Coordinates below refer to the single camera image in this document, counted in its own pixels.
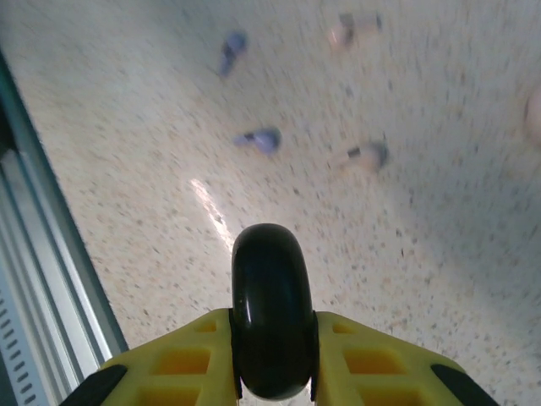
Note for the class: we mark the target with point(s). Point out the black earbud charging case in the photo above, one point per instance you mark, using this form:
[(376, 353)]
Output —
[(272, 296)]

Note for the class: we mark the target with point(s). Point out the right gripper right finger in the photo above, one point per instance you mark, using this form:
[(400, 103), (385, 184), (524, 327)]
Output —
[(380, 368)]

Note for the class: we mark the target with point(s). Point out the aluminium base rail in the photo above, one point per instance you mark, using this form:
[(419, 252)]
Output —
[(50, 262)]

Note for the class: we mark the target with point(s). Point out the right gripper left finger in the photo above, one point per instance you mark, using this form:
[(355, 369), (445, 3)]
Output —
[(177, 368)]

